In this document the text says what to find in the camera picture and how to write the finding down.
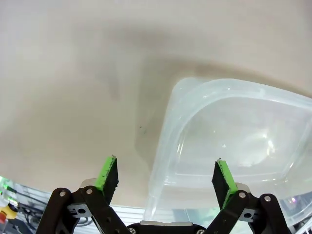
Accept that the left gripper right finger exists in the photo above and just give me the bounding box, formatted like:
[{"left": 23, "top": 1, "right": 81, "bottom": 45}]
[{"left": 206, "top": 158, "right": 291, "bottom": 234}]

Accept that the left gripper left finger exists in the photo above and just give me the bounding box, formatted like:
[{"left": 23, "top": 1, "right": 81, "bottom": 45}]
[{"left": 36, "top": 155, "right": 130, "bottom": 234}]

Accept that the clear plastic bin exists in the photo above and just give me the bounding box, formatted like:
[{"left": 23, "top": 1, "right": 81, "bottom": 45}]
[{"left": 143, "top": 77, "right": 312, "bottom": 227}]

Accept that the yellow emergency stop button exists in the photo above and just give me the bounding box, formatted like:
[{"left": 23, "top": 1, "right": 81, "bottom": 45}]
[{"left": 0, "top": 201, "right": 18, "bottom": 224}]

